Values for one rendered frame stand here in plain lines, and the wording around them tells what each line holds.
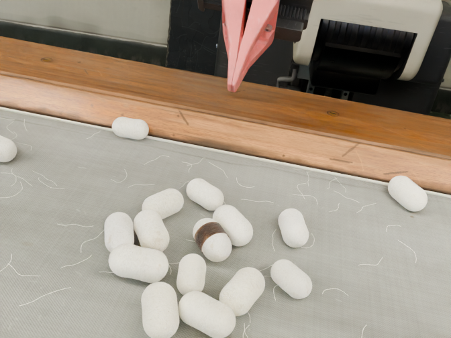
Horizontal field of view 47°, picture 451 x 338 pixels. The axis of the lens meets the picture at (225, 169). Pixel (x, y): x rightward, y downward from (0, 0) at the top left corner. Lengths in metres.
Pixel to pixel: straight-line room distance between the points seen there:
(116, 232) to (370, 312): 0.17
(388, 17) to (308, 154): 0.49
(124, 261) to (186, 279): 0.04
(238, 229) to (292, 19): 0.21
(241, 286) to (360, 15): 0.67
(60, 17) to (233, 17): 2.21
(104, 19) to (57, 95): 2.03
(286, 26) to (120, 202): 0.21
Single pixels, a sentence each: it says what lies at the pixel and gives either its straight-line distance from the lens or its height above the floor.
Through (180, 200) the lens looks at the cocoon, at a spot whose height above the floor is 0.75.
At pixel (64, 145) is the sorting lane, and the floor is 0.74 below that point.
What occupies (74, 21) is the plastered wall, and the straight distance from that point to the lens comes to 2.60.
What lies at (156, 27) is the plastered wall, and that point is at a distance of 2.49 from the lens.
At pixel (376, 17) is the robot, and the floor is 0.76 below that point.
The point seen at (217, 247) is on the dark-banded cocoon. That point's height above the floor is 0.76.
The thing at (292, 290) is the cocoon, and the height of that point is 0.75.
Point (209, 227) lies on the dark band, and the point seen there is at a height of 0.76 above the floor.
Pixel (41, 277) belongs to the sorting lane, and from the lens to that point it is 0.35.
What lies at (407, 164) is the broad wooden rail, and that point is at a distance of 0.50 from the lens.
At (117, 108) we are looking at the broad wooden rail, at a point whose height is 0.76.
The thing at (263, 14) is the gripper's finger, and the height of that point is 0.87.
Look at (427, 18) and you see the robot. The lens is 0.94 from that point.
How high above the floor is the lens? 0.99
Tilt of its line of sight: 33 degrees down
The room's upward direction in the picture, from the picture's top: 8 degrees clockwise
